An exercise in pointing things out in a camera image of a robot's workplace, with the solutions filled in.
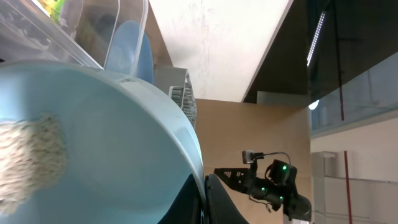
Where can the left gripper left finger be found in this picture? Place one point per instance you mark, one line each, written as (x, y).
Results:
(186, 208)

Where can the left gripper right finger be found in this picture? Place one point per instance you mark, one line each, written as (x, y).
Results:
(220, 207)

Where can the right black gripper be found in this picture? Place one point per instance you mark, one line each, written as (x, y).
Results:
(237, 179)

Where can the light blue bowl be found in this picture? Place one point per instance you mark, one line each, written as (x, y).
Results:
(130, 148)

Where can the waste paper wrapper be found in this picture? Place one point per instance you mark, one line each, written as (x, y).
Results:
(52, 8)

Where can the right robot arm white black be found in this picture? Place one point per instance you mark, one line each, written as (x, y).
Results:
(276, 190)

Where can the grey dishwasher rack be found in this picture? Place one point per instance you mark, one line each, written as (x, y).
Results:
(175, 82)

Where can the rice leftovers in bowl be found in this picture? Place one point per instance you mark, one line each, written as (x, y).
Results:
(33, 157)

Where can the dark blue plate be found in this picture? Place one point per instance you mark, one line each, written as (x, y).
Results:
(129, 55)

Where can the clear plastic bin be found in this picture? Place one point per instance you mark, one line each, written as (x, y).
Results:
(28, 33)

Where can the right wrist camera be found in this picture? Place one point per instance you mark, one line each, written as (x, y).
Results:
(250, 157)

